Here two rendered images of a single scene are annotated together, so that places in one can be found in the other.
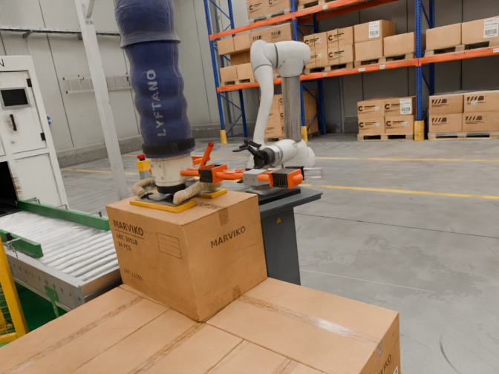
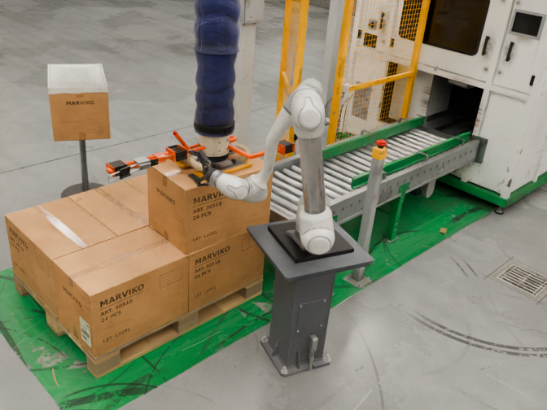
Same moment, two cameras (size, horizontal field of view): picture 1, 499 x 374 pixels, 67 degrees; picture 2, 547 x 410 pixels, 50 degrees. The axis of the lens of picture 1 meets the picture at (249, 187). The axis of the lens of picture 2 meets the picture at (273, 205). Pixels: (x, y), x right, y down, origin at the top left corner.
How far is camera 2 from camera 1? 3.58 m
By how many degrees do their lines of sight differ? 86
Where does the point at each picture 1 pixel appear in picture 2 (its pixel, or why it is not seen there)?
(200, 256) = (152, 189)
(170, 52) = (200, 59)
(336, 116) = not seen: outside the picture
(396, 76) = not seen: outside the picture
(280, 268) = (279, 311)
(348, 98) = not seen: outside the picture
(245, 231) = (174, 205)
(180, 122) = (199, 111)
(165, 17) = (199, 35)
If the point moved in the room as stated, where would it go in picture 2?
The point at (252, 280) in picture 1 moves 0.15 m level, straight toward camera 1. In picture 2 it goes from (175, 241) to (148, 238)
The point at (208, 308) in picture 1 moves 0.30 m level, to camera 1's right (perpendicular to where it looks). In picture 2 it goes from (152, 222) to (137, 249)
